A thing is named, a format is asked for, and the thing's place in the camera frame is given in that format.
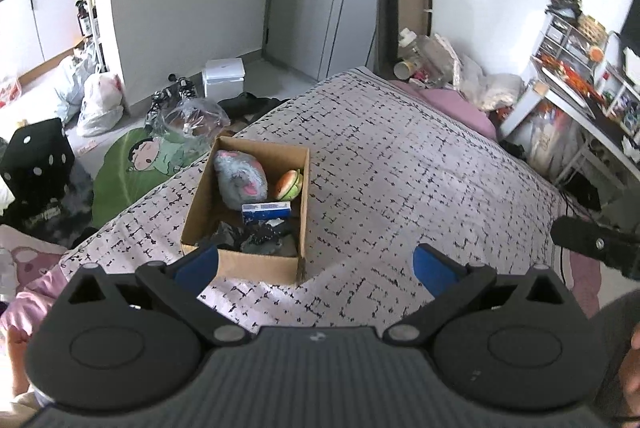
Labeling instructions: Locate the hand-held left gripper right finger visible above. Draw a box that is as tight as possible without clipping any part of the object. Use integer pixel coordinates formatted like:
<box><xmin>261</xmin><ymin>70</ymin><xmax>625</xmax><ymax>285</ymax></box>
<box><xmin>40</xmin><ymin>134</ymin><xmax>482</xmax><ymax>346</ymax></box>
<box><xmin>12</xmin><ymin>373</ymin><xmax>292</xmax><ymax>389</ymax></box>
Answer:
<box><xmin>382</xmin><ymin>243</ymin><xmax>581</xmax><ymax>349</ymax></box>

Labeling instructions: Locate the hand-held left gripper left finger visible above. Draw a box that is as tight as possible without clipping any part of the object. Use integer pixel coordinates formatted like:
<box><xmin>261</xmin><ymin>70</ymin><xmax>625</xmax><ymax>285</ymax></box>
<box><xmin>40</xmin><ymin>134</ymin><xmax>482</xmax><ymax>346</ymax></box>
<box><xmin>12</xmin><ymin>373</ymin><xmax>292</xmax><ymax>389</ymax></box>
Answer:
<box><xmin>52</xmin><ymin>244</ymin><xmax>253</xmax><ymax>349</ymax></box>

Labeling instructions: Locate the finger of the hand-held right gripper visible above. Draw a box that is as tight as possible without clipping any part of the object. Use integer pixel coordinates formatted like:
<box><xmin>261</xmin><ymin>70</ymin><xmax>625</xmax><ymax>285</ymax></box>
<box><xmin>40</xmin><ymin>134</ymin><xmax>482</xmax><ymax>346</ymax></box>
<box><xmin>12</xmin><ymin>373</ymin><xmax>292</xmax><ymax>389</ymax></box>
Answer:
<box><xmin>550</xmin><ymin>215</ymin><xmax>640</xmax><ymax>280</ymax></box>

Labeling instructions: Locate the brown cardboard box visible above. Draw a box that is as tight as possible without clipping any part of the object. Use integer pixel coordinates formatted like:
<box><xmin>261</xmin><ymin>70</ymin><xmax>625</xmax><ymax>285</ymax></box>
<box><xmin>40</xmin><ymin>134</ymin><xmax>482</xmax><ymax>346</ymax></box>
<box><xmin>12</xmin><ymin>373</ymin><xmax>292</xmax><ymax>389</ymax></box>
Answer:
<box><xmin>180</xmin><ymin>135</ymin><xmax>311</xmax><ymax>286</ymax></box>

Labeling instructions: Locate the small black cloth item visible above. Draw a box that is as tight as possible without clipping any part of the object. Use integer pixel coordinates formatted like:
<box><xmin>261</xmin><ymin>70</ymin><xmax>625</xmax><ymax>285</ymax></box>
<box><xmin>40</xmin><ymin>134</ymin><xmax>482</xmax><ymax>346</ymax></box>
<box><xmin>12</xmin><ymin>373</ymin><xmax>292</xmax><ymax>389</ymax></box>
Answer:
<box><xmin>247</xmin><ymin>218</ymin><xmax>301</xmax><ymax>259</ymax></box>

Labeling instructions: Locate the blue tissue pack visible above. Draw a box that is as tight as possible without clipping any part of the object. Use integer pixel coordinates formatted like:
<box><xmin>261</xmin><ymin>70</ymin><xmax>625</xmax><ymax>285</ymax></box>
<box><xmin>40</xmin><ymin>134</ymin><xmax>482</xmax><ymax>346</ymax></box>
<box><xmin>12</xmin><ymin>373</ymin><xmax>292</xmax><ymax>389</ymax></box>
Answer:
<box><xmin>241</xmin><ymin>201</ymin><xmax>292</xmax><ymax>225</ymax></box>

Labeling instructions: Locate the blue and pink fluffy plush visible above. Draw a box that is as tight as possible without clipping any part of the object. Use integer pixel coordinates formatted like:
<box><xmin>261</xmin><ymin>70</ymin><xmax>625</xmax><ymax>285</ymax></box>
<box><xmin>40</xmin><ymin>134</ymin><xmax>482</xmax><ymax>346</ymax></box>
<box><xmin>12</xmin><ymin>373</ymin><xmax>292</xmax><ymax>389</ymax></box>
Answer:
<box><xmin>214</xmin><ymin>149</ymin><xmax>269</xmax><ymax>211</ymax></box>

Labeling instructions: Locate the burger plush toy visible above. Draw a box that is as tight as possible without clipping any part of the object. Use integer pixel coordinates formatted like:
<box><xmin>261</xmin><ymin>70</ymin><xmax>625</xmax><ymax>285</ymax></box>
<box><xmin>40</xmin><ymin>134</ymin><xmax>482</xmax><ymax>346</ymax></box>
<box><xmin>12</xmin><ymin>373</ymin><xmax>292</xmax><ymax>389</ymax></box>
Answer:
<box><xmin>275</xmin><ymin>169</ymin><xmax>304</xmax><ymax>201</ymax></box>

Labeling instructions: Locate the person's right forearm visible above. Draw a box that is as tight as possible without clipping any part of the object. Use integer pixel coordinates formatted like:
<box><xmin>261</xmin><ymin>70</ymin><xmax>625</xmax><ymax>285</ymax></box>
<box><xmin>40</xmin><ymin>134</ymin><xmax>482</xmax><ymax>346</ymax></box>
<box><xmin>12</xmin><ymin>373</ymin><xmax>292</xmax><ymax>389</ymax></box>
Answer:
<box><xmin>590</xmin><ymin>293</ymin><xmax>640</xmax><ymax>428</ymax></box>

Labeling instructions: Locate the black patterned white blanket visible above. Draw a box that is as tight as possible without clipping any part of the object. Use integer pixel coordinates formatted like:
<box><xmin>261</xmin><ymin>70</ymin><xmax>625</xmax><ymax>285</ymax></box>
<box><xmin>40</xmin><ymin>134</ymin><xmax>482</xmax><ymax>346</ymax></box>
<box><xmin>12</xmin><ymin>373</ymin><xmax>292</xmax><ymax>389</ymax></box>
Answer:
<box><xmin>60</xmin><ymin>68</ymin><xmax>601</xmax><ymax>334</ymax></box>

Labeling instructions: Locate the green cartoon cushion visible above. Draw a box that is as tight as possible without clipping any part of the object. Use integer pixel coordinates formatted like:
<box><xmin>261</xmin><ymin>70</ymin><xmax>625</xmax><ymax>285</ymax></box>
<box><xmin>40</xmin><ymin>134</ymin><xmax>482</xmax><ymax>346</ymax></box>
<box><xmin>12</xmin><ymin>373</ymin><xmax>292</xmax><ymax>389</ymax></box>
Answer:
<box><xmin>92</xmin><ymin>128</ymin><xmax>213</xmax><ymax>229</ymax></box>

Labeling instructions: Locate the white desk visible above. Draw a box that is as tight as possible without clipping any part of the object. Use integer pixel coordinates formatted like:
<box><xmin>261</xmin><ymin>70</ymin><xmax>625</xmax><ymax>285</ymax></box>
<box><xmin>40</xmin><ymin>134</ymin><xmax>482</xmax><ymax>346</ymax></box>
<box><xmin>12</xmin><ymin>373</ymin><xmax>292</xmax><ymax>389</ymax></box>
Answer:
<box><xmin>500</xmin><ymin>58</ymin><xmax>640</xmax><ymax>189</ymax></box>

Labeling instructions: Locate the clear plastic bag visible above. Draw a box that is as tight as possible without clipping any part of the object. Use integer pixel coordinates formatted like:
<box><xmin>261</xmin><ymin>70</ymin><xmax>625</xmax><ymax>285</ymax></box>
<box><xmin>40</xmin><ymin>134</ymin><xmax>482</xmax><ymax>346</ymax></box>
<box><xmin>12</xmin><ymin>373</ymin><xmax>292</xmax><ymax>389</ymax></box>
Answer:
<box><xmin>150</xmin><ymin>97</ymin><xmax>232</xmax><ymax>151</ymax></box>

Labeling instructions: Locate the pink bed sheet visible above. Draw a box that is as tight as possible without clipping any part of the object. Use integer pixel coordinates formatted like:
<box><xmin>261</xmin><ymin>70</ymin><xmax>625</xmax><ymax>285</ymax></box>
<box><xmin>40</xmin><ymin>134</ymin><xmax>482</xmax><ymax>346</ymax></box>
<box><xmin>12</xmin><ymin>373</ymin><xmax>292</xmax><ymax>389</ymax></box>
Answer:
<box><xmin>389</xmin><ymin>80</ymin><xmax>498</xmax><ymax>141</ymax></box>

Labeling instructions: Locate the black clothing on floor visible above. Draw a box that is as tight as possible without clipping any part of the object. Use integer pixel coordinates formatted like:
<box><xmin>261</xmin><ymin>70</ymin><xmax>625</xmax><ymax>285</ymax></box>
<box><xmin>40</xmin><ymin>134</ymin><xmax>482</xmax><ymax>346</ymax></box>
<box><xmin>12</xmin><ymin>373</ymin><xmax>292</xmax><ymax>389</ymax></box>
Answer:
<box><xmin>217</xmin><ymin>92</ymin><xmax>282</xmax><ymax>125</ymax></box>

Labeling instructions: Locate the pink printed blanket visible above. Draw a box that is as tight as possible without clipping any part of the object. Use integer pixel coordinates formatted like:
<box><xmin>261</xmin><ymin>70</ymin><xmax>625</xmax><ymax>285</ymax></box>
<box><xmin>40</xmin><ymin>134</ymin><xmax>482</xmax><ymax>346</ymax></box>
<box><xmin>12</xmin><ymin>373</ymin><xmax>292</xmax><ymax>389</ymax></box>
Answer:
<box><xmin>0</xmin><ymin>223</ymin><xmax>68</xmax><ymax>301</ymax></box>

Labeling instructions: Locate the pile of clear plastic bags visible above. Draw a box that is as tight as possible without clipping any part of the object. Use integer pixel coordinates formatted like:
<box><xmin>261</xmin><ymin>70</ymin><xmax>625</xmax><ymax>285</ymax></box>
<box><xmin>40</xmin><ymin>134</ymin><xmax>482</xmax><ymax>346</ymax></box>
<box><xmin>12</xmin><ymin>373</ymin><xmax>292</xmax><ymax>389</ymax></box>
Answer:
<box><xmin>435</xmin><ymin>33</ymin><xmax>526</xmax><ymax>110</ymax></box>

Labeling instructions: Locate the white box appliance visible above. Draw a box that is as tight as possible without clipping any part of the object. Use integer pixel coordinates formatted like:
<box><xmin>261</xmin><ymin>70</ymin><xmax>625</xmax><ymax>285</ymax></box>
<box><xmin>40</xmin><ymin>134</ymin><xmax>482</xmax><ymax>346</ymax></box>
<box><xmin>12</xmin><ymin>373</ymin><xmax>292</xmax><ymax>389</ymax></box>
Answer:
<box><xmin>202</xmin><ymin>58</ymin><xmax>246</xmax><ymax>101</ymax></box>

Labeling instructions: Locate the black dice stool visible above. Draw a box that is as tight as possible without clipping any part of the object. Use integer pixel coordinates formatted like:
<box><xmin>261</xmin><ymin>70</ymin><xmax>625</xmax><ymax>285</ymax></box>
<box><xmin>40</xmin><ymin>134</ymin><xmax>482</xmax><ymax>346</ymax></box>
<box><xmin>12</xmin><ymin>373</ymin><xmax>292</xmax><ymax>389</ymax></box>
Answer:
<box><xmin>0</xmin><ymin>118</ymin><xmax>76</xmax><ymax>209</ymax></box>

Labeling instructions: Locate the grey drawer organizer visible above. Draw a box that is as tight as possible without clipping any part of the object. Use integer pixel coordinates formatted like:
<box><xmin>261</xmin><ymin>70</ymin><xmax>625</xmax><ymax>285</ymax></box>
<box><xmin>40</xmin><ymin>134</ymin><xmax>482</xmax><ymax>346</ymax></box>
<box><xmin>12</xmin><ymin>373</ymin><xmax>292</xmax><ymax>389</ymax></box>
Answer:
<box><xmin>532</xmin><ymin>13</ymin><xmax>611</xmax><ymax>74</ymax></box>

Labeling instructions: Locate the wicker basket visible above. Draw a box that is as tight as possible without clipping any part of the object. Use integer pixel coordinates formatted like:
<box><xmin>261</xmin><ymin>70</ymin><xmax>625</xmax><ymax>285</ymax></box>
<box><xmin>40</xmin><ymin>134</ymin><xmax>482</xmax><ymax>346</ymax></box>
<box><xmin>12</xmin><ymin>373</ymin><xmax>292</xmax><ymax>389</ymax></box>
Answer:
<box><xmin>577</xmin><ymin>15</ymin><xmax>607</xmax><ymax>41</ymax></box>

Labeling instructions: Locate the black monitor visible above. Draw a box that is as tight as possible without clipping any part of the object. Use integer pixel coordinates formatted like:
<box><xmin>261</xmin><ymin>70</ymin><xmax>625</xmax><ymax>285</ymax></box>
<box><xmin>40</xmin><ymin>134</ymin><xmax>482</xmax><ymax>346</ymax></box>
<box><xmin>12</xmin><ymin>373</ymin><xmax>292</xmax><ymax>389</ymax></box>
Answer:
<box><xmin>619</xmin><ymin>0</ymin><xmax>640</xmax><ymax>61</ymax></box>

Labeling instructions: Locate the clear plastic bottle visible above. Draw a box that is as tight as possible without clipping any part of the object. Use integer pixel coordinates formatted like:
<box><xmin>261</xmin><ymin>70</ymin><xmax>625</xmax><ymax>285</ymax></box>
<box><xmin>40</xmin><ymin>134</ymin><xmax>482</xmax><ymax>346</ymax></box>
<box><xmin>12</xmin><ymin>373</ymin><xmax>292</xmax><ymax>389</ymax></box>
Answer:
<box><xmin>397</xmin><ymin>28</ymin><xmax>437</xmax><ymax>70</ymax></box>

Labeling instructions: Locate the grey plastic bag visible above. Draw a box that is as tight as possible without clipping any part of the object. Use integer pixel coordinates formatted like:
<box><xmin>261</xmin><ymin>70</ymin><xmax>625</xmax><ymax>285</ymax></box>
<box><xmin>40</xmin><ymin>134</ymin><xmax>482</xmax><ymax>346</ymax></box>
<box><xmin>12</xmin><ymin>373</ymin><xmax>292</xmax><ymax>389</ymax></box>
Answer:
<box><xmin>52</xmin><ymin>52</ymin><xmax>97</xmax><ymax>119</ymax></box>

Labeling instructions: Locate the red and white plastic bag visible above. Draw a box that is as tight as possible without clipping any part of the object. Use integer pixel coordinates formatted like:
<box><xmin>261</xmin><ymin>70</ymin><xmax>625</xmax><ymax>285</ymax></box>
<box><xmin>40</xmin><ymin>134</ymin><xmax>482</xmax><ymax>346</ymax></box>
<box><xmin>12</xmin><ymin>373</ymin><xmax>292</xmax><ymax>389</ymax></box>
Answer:
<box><xmin>0</xmin><ymin>75</ymin><xmax>23</xmax><ymax>110</ymax></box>

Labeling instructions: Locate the black framed brown board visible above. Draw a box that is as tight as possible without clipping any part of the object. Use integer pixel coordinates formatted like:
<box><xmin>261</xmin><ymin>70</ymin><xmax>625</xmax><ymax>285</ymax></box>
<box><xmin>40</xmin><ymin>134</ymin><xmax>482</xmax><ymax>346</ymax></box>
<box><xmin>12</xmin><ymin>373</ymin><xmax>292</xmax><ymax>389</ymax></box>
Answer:
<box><xmin>375</xmin><ymin>0</ymin><xmax>434</xmax><ymax>80</ymax></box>

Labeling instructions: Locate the black spray bottle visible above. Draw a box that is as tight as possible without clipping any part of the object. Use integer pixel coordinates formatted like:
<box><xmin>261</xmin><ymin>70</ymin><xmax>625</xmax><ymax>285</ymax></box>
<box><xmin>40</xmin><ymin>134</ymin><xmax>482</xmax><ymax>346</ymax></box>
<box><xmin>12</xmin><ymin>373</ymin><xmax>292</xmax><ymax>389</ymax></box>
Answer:
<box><xmin>75</xmin><ymin>0</ymin><xmax>94</xmax><ymax>35</ymax></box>

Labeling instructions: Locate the white kitchen cabinet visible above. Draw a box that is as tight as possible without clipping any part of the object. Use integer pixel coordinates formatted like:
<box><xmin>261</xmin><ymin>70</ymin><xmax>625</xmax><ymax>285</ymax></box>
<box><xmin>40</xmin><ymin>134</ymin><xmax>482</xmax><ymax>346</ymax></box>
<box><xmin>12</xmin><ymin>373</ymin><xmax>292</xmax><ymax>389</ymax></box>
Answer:
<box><xmin>0</xmin><ymin>0</ymin><xmax>93</xmax><ymax>76</ymax></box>

